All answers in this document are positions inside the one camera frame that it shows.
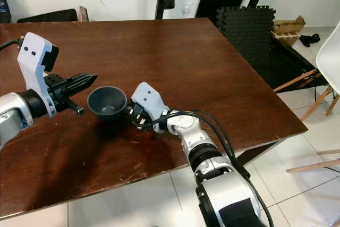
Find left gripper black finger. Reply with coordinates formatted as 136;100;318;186
65;73;98;86
66;82;94;98

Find dark brown wooden table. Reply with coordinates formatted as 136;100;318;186
0;18;309;220

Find black chair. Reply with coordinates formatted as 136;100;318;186
17;9;79;23

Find black monitor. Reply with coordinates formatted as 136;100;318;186
0;0;12;24

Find black interlocking foam mat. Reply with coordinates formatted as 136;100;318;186
215;5;277;68

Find black flat panel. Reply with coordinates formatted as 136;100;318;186
195;0;245;19

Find black foam floor mat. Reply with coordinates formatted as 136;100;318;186
271;38;331;92

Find open cardboard box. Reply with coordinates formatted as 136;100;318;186
272;15;307;47

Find light wooden chair leg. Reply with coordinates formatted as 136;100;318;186
287;150;340;173

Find white chair wooden legs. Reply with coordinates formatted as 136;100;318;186
300;33;340;122

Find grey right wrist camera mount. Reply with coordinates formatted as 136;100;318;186
131;82;171;127

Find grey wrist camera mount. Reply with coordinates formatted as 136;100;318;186
131;82;171;127
17;32;59;117

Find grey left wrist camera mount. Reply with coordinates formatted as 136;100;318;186
17;32;59;117

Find black strap bundle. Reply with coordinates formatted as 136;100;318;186
299;33;321;48

